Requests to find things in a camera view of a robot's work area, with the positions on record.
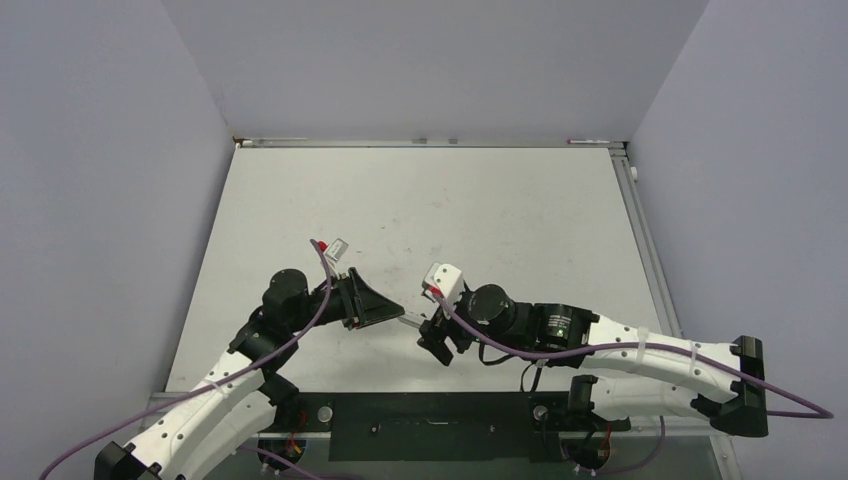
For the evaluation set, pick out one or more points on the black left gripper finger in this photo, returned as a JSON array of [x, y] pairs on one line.
[[368, 301], [372, 316]]

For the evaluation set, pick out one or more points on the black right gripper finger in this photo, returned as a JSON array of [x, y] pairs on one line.
[[440, 350], [429, 337]]

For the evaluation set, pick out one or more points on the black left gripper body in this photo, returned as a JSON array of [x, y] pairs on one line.
[[339, 303]]

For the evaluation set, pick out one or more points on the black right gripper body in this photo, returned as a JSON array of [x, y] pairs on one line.
[[462, 328]]

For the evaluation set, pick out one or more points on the white remote control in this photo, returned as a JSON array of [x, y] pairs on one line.
[[413, 322]]

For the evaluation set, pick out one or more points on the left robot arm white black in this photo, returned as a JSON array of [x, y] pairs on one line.
[[243, 393]]

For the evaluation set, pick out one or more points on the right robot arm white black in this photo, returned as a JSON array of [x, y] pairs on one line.
[[630, 371]]

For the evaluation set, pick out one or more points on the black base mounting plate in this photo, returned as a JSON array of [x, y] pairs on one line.
[[464, 426]]

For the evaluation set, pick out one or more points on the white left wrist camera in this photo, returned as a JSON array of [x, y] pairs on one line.
[[333, 251]]

